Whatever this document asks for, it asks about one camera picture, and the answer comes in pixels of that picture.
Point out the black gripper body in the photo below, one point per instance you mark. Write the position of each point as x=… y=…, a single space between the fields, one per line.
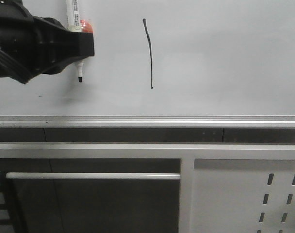
x=22 y=50

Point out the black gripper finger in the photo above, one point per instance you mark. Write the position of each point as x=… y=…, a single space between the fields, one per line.
x=51 y=63
x=54 y=37

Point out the white whiteboard marker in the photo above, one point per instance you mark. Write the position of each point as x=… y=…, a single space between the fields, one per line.
x=74 y=25

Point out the red round magnet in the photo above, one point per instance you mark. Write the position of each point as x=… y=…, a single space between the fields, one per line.
x=86 y=27

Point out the white perforated metal panel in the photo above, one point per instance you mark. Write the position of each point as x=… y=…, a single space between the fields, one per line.
x=243 y=196

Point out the whiteboard with aluminium frame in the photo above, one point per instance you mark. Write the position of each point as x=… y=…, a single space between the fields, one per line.
x=170 y=63

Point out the white horizontal rail bar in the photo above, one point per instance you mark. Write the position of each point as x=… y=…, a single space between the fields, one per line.
x=68 y=176

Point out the white metal stand frame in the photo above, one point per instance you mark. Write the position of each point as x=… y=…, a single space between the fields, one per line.
x=187 y=153

